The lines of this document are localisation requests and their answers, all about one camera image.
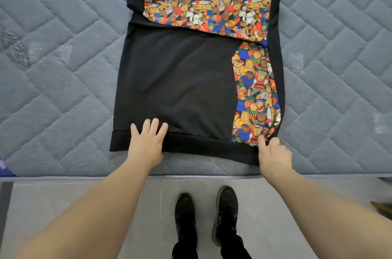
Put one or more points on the person's left hand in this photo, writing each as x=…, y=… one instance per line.
x=147, y=144

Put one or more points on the person's right hand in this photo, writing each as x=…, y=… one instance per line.
x=274, y=157

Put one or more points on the black colourful patterned sweatshirt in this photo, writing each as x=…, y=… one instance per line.
x=177, y=78

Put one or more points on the person's right forearm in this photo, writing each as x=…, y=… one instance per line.
x=331, y=219

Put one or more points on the person's left forearm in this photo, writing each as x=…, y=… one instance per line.
x=86, y=219

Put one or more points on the person's black shoe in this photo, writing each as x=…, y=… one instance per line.
x=225, y=213
x=185, y=216

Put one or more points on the grey quilted mattress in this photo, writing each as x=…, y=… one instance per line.
x=61, y=53

